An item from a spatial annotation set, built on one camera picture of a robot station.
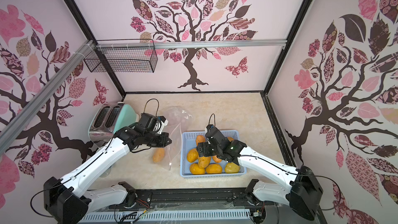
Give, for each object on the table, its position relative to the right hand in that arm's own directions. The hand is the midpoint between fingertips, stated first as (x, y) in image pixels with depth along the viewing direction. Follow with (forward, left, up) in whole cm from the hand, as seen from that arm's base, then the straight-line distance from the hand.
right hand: (202, 146), depth 78 cm
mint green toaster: (+15, +52, +6) cm, 55 cm away
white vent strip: (-29, +13, -12) cm, 34 cm away
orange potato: (-1, +24, -7) cm, 25 cm away
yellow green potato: (-8, -15, -8) cm, 19 cm away
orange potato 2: (+8, +1, -8) cm, 11 cm away
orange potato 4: (-2, +5, -7) cm, 9 cm away
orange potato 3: (-7, -1, -2) cm, 8 cm away
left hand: (0, +16, +3) cm, 16 cm away
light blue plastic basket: (+9, +8, -12) cm, 17 cm away
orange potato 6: (-9, -6, -7) cm, 13 cm away
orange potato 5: (-3, -8, -9) cm, 12 cm away
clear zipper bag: (-1, +20, -9) cm, 22 cm away
